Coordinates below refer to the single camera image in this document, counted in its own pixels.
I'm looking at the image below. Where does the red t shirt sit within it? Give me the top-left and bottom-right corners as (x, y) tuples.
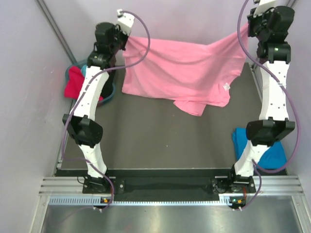
(64, 66), (104, 102)

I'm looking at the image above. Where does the black t shirt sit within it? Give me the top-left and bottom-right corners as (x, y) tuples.
(101, 55), (116, 99)

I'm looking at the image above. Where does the left aluminium corner post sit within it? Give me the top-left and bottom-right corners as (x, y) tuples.
(35, 0), (77, 63)

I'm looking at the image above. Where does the pink t shirt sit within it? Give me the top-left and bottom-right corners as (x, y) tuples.
(122, 25), (248, 116)

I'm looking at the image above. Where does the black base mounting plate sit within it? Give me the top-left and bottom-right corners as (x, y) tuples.
(82, 176), (257, 196)

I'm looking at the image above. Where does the blue plastic basket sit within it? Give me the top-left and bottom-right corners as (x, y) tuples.
(64, 59), (116, 106)

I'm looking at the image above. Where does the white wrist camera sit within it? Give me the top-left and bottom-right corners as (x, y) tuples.
(253, 0), (276, 17)
(117, 9), (135, 36)

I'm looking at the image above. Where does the folded blue t shirt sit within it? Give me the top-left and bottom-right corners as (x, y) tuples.
(231, 128), (287, 169)

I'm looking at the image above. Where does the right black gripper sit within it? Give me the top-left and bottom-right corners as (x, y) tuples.
(247, 4), (273, 41)

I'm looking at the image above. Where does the aluminium front rail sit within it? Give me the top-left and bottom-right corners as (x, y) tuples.
(39, 176), (304, 196)

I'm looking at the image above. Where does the aluminium corner post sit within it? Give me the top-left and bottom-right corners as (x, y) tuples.
(35, 0), (77, 63)
(251, 0), (297, 70)

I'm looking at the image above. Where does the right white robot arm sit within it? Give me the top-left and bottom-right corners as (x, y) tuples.
(225, 3), (295, 193)

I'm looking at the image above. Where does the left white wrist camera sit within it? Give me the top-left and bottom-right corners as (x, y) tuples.
(117, 9), (135, 36)

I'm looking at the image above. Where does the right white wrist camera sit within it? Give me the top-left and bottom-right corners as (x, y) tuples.
(253, 0), (276, 17)

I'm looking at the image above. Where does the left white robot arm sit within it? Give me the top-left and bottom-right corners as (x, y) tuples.
(63, 22), (133, 194)

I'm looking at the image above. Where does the slotted grey cable duct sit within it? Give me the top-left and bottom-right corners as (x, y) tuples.
(49, 196), (243, 206)

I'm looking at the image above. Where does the right aluminium corner post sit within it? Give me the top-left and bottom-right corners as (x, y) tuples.
(251, 0), (297, 70)

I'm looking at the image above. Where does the light blue t shirt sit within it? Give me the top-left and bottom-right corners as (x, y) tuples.
(81, 65), (87, 76)

